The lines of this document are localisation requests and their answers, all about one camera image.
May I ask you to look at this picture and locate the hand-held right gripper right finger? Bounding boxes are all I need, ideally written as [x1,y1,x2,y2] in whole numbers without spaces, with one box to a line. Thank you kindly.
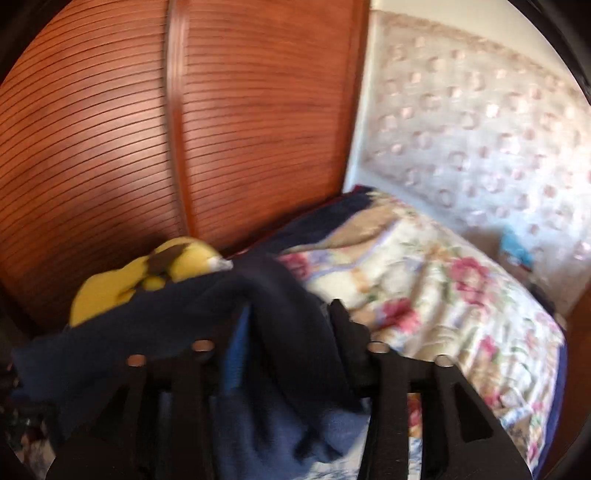
[329,299,534,480]

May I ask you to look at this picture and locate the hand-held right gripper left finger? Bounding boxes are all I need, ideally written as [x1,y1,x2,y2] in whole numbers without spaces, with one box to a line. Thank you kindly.
[46,305,252,480]

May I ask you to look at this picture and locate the navy printed T-shirt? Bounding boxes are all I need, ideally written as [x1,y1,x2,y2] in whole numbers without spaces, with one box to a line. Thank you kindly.
[11,256,375,435]

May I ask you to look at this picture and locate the navy blue t-shirt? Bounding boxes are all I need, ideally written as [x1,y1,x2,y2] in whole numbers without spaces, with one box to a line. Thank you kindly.
[157,185,377,480]

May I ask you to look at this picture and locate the floral quilt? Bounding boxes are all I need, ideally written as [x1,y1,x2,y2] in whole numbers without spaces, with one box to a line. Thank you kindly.
[277,191,566,467]

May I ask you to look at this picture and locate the yellow cloth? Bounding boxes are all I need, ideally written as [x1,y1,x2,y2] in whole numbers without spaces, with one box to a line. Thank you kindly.
[69,236,234,326]

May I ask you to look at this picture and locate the blue tissue box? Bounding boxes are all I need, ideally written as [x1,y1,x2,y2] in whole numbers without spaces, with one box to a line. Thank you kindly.
[501,226,534,268]

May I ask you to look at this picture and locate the wooden slatted wardrobe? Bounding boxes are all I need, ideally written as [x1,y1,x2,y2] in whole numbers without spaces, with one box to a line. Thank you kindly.
[0,0,370,333]

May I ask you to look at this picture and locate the lace circle-pattern curtain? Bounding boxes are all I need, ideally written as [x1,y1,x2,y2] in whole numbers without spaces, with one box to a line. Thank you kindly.
[344,9,591,319]

